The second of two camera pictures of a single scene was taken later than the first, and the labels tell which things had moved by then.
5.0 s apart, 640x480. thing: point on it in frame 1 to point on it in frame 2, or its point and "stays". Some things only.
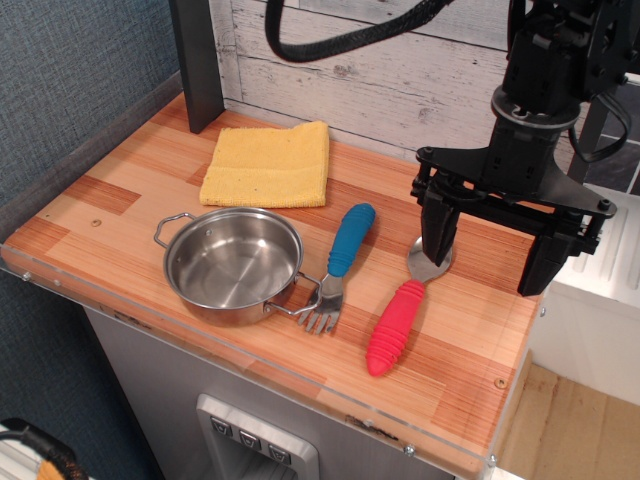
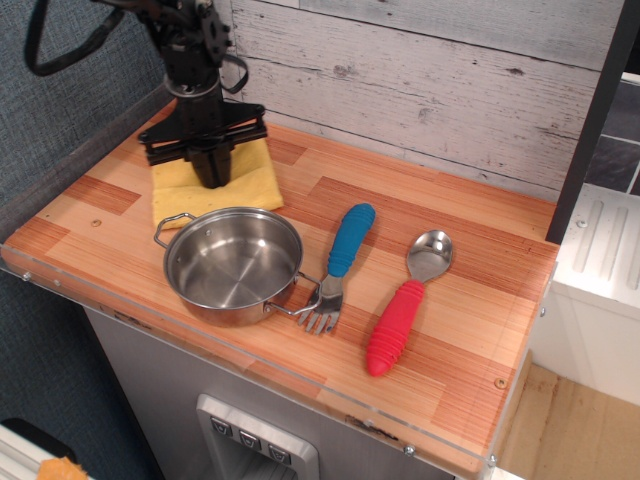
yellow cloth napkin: (268, 167) to (179, 194)
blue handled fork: (327, 300) stays
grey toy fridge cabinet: (204, 419) stays
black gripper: (514, 183) to (203, 122)
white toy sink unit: (588, 321) stays
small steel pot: (232, 266) stays
